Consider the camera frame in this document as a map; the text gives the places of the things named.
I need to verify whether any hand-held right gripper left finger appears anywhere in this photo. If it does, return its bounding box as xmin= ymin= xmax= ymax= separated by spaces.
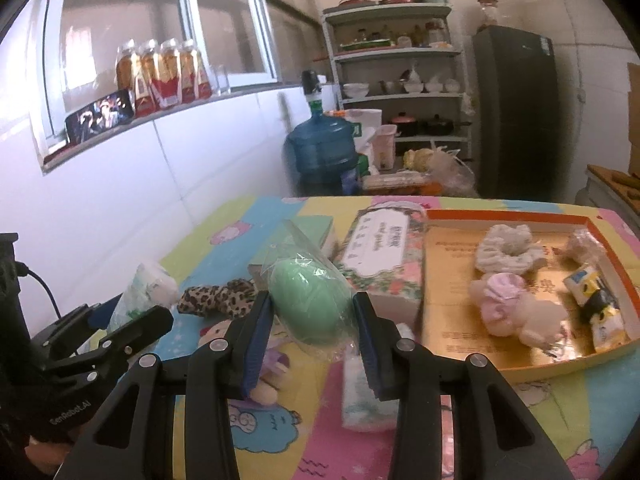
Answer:
xmin=52 ymin=290 xmax=275 ymax=480

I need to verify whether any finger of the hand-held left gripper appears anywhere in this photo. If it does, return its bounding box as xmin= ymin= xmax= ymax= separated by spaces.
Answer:
xmin=47 ymin=305 xmax=175 ymax=386
xmin=31 ymin=294 xmax=123 ymax=356

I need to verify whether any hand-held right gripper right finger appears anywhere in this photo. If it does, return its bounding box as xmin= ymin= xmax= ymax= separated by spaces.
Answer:
xmin=351 ymin=291 xmax=576 ymax=480

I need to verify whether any green patterned tissue pack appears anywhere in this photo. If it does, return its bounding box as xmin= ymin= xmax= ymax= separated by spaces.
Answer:
xmin=107 ymin=261 xmax=180 ymax=336

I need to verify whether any leopard print scrunchie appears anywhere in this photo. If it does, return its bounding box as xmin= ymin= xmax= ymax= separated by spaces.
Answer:
xmin=179 ymin=278 xmax=257 ymax=320

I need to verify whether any green egg-shaped sponge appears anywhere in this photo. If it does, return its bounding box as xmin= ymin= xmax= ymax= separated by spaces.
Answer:
xmin=260 ymin=220 xmax=358 ymax=346

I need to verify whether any small white tissue pack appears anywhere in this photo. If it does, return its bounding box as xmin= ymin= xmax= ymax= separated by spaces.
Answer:
xmin=341 ymin=322 xmax=416 ymax=433

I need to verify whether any orange-rimmed gold cardboard box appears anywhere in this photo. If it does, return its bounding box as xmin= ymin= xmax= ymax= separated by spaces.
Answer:
xmin=420 ymin=209 xmax=640 ymax=381

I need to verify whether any white scrunchie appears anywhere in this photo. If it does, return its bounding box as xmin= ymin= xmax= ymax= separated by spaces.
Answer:
xmin=474 ymin=224 xmax=547 ymax=275

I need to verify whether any pink frilled plush toy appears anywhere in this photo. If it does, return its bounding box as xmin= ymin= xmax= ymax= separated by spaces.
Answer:
xmin=468 ymin=272 xmax=570 ymax=347

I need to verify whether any yellow cartoon snack packet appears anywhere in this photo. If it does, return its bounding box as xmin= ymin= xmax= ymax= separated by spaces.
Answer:
xmin=562 ymin=262 xmax=628 ymax=356

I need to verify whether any floral tissue box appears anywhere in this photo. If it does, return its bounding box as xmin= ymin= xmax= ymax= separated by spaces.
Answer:
xmin=334 ymin=202 xmax=431 ymax=331

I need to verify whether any colourful printed blanket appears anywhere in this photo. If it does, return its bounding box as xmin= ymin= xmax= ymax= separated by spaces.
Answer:
xmin=107 ymin=195 xmax=640 ymax=480

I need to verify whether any light green flat box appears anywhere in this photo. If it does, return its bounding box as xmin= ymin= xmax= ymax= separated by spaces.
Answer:
xmin=248 ymin=215 xmax=335 ymax=286

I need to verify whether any clear wrapped food pack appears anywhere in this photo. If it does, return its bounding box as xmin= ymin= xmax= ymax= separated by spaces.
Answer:
xmin=361 ymin=172 xmax=432 ymax=195

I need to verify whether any clear plastic bag of food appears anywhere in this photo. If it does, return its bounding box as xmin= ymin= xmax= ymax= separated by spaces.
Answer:
xmin=404 ymin=146 xmax=476 ymax=197

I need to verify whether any pink plastic bin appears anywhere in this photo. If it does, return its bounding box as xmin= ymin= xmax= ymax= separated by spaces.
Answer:
xmin=372 ymin=125 xmax=398 ymax=171

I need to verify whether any smartphone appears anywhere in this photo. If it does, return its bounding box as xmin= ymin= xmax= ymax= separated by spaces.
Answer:
xmin=65 ymin=89 xmax=136 ymax=146

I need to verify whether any blue water jug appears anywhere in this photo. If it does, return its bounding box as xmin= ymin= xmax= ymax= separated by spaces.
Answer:
xmin=284 ymin=70 xmax=358 ymax=196

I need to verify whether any pot with pink lid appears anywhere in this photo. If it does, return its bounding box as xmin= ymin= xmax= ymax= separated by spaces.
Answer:
xmin=390 ymin=114 xmax=420 ymax=138

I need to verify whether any white sack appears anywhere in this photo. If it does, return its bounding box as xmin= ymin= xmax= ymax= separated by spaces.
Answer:
xmin=345 ymin=108 xmax=383 ymax=156

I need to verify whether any black pot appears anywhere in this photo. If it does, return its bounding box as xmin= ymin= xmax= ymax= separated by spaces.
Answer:
xmin=422 ymin=115 xmax=471 ymax=136

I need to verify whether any tea drink bottle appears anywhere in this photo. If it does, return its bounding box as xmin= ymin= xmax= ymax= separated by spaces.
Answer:
xmin=179 ymin=39 xmax=213 ymax=103
xmin=159 ymin=37 xmax=185 ymax=107
xmin=137 ymin=39 xmax=168 ymax=113
xmin=116 ymin=40 xmax=151 ymax=120

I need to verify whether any clear drinking glass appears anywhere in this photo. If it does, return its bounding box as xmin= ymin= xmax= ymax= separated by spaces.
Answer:
xmin=212 ymin=64 xmax=232 ymax=96

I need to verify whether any kitchen counter cabinet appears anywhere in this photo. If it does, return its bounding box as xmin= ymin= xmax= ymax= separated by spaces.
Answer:
xmin=575 ymin=162 xmax=640 ymax=221

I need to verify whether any dark refrigerator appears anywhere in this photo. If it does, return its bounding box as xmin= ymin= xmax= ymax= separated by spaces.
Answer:
xmin=472 ymin=25 xmax=558 ymax=198

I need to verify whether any white metal shelf rack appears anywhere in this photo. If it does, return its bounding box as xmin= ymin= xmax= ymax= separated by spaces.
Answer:
xmin=321 ymin=2 xmax=473 ymax=161

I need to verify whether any green shelf tray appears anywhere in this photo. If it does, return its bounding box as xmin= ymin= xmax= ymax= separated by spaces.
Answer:
xmin=340 ymin=39 xmax=396 ymax=52

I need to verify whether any sliding window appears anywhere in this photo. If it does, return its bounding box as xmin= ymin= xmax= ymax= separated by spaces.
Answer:
xmin=37 ymin=0 xmax=281 ymax=161

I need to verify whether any glass jar with red lid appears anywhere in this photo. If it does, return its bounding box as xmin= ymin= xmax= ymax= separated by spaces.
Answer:
xmin=477 ymin=0 xmax=501 ymax=28

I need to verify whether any brown cardboard sheet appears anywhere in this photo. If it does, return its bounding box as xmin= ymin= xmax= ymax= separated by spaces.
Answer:
xmin=626 ymin=62 xmax=640 ymax=106

